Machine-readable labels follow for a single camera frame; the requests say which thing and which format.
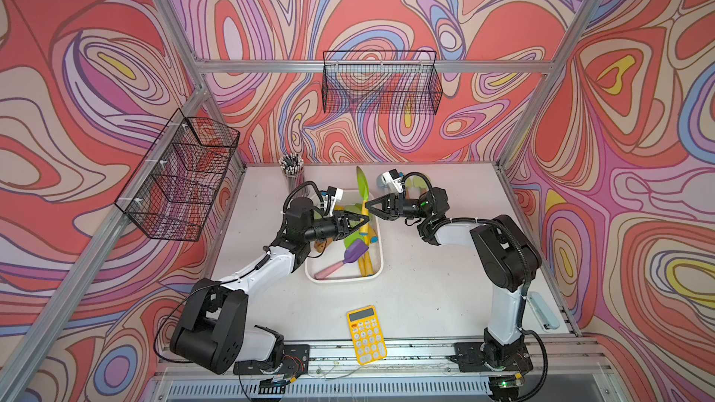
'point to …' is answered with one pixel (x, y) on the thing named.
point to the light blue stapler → (547, 319)
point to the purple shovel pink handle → (354, 252)
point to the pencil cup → (291, 164)
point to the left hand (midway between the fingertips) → (369, 226)
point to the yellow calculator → (368, 337)
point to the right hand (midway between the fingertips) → (367, 214)
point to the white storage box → (326, 254)
